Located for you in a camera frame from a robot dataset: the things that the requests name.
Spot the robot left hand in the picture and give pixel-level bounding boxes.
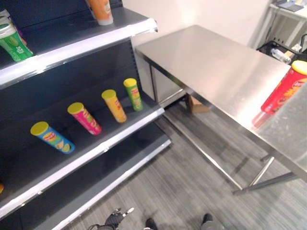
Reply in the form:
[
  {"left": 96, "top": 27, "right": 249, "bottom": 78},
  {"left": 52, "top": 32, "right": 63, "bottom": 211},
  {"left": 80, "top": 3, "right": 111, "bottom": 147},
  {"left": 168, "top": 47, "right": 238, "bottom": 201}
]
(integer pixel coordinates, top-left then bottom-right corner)
[{"left": 105, "top": 207, "right": 135, "bottom": 227}]

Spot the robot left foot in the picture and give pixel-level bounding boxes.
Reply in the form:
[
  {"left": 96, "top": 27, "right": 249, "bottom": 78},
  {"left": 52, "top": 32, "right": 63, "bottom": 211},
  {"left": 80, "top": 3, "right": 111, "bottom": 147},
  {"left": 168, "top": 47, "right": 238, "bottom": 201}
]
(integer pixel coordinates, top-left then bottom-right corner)
[{"left": 145, "top": 218, "right": 158, "bottom": 230}]

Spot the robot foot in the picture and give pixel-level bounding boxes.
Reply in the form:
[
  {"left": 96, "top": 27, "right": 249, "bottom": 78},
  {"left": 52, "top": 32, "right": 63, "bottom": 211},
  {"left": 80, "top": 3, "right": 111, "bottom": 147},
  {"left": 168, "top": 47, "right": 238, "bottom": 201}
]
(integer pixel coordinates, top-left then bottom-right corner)
[
  {"left": 202, "top": 213, "right": 214, "bottom": 230},
  {"left": 145, "top": 218, "right": 158, "bottom": 230}
]

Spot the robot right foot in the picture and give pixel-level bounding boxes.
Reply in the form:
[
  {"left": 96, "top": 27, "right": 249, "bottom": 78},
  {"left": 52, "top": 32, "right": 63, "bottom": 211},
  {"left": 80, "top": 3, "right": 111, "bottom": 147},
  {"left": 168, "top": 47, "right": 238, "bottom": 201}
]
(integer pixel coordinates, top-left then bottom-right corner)
[{"left": 202, "top": 213, "right": 214, "bottom": 230}]

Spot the blue chips can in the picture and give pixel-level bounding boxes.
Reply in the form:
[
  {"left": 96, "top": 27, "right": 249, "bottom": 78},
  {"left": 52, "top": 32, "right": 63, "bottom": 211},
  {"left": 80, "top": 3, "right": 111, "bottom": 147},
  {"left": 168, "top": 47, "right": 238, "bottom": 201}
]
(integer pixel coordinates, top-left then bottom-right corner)
[{"left": 30, "top": 121, "right": 76, "bottom": 155}]

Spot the pink chips can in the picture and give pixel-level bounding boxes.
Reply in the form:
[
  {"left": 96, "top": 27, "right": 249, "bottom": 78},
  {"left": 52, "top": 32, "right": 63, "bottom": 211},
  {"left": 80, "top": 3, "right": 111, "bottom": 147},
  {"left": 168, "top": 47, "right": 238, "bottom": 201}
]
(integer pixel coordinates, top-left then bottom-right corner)
[{"left": 67, "top": 102, "right": 103, "bottom": 136}]

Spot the green chips can yellow lid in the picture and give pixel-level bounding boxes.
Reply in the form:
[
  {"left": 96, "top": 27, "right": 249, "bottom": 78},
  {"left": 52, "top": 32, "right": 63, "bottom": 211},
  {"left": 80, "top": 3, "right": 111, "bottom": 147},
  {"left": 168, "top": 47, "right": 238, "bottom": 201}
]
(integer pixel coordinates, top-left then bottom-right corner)
[{"left": 123, "top": 78, "right": 144, "bottom": 112}]

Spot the cardboard box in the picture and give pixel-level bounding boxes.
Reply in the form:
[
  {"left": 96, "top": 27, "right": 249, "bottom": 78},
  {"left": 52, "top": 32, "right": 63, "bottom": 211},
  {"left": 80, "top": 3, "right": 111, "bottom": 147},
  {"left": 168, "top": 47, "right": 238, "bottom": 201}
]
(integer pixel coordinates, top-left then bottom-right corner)
[{"left": 187, "top": 94, "right": 210, "bottom": 114}]

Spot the stainless steel cabinet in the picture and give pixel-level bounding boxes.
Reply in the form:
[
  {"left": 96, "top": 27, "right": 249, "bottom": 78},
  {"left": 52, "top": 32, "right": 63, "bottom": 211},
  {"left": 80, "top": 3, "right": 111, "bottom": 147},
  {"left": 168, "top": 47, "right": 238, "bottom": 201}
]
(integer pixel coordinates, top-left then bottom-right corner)
[{"left": 138, "top": 57, "right": 188, "bottom": 108}]

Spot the dark metal shop shelf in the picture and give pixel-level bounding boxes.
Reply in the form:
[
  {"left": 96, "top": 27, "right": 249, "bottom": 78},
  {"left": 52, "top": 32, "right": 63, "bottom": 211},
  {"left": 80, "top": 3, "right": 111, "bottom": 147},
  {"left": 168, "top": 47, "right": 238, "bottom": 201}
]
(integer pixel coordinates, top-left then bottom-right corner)
[{"left": 0, "top": 0, "right": 172, "bottom": 230}]

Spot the stainless steel table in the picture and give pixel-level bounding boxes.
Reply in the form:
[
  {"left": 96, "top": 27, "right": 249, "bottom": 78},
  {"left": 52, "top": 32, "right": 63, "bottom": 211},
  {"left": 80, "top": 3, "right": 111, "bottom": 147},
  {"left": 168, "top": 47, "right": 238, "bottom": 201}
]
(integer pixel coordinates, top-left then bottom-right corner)
[{"left": 135, "top": 24, "right": 307, "bottom": 195}]

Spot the green chips can clear lid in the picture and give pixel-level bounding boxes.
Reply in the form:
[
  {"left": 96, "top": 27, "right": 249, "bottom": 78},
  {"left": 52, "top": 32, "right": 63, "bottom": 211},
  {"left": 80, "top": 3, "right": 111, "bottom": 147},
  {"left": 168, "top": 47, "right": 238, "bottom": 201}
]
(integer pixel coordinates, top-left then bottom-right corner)
[{"left": 0, "top": 23, "right": 35, "bottom": 63}]

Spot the orange chips can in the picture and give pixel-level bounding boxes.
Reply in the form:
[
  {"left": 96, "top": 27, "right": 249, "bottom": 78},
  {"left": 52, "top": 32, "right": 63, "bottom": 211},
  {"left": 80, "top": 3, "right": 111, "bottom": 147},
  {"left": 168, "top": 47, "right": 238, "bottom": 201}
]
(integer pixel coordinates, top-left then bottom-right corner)
[{"left": 87, "top": 0, "right": 114, "bottom": 26}]

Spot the red chips can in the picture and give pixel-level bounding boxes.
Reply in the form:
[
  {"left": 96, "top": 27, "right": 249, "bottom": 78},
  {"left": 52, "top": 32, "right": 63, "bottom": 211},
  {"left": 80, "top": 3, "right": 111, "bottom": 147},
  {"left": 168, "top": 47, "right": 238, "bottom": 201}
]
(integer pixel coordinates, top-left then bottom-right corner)
[{"left": 260, "top": 60, "right": 307, "bottom": 115}]

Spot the white lidded can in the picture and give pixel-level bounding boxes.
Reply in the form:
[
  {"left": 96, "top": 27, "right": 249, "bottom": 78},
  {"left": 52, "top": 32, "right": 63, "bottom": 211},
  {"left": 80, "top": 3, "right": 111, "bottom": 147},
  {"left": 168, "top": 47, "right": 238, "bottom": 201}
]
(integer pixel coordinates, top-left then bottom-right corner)
[{"left": 0, "top": 9, "right": 13, "bottom": 27}]

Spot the plastic water bottle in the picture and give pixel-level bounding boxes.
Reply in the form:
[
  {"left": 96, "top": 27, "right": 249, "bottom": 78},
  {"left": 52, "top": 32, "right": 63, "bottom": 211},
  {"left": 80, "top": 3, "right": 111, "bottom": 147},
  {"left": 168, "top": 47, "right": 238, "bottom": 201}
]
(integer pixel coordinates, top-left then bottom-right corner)
[{"left": 271, "top": 48, "right": 291, "bottom": 63}]

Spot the black basket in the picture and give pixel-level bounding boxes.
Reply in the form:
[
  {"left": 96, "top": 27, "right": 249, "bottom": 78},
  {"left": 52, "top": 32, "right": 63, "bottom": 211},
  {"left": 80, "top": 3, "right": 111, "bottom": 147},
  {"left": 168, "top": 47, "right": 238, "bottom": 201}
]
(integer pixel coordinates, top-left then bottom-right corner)
[{"left": 257, "top": 40, "right": 307, "bottom": 64}]

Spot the white desk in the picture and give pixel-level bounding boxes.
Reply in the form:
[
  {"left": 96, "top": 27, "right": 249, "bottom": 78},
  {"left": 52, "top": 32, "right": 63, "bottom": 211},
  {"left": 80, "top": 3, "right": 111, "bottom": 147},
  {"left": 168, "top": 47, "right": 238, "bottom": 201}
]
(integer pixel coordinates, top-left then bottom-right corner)
[{"left": 249, "top": 1, "right": 307, "bottom": 50}]

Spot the dark laptop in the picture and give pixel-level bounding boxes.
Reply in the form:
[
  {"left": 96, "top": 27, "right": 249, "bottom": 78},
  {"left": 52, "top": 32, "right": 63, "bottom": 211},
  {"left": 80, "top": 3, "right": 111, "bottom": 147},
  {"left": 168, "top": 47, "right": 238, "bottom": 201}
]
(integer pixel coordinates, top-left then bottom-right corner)
[{"left": 275, "top": 0, "right": 305, "bottom": 12}]

